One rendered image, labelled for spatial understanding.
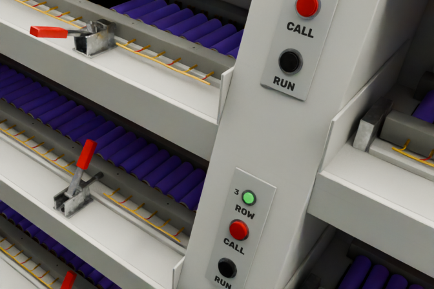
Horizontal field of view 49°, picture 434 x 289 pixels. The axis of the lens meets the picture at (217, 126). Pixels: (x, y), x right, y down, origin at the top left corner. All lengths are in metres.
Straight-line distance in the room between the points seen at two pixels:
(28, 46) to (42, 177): 0.18
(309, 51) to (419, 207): 0.14
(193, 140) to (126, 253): 0.18
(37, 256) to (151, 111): 0.40
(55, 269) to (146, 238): 0.23
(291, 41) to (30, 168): 0.42
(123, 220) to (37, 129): 0.20
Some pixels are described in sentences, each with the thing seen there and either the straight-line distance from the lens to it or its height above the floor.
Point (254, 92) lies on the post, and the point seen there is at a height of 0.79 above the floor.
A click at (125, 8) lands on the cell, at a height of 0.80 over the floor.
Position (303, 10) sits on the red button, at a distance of 0.36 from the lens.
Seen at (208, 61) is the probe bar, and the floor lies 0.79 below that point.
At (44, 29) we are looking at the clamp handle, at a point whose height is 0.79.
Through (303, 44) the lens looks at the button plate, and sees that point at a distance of 0.37.
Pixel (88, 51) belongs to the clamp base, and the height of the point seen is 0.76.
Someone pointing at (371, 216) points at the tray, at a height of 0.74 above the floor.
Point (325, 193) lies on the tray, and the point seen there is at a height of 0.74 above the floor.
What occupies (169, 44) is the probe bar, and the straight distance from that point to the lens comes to 0.49.
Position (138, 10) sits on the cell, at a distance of 0.58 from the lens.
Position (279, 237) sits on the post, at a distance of 0.42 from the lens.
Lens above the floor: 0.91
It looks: 22 degrees down
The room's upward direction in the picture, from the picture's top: 15 degrees clockwise
